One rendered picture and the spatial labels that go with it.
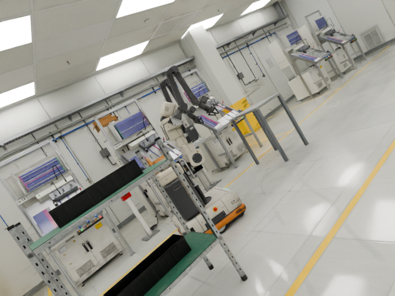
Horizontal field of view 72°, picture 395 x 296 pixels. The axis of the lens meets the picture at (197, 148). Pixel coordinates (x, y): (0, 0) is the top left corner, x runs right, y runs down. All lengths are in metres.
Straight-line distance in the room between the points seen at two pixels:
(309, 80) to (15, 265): 7.21
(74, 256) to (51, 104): 3.10
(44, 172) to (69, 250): 1.07
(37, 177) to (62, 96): 2.34
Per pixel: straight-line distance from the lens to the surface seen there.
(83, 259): 4.12
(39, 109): 6.00
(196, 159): 2.81
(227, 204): 2.74
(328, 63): 8.91
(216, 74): 7.02
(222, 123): 4.81
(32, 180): 4.20
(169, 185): 2.60
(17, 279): 5.79
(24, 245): 1.57
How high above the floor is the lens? 1.07
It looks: 5 degrees down
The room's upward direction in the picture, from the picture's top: 32 degrees counter-clockwise
